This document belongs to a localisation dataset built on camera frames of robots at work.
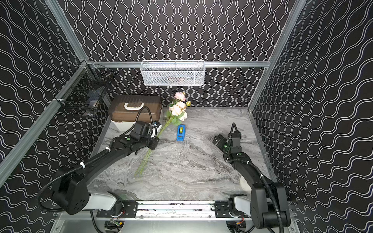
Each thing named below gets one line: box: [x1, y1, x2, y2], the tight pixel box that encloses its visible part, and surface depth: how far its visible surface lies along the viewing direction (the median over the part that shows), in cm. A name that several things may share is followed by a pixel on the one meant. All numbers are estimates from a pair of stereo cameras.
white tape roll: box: [239, 175, 252, 192], surface depth 84 cm
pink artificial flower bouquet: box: [134, 92, 192, 177], surface depth 90 cm
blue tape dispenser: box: [176, 124, 187, 142], surface depth 103 cm
